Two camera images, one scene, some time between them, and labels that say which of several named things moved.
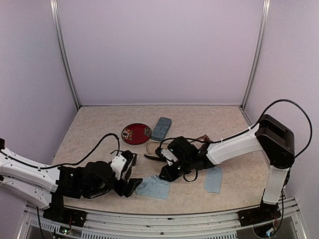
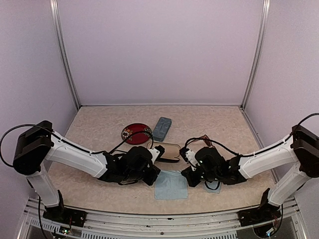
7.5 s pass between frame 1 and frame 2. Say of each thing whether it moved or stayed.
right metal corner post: stayed
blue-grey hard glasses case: stayed
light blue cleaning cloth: moved
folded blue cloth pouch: stayed
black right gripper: moved
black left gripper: moved
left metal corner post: stayed
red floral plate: stayed
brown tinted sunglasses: stayed
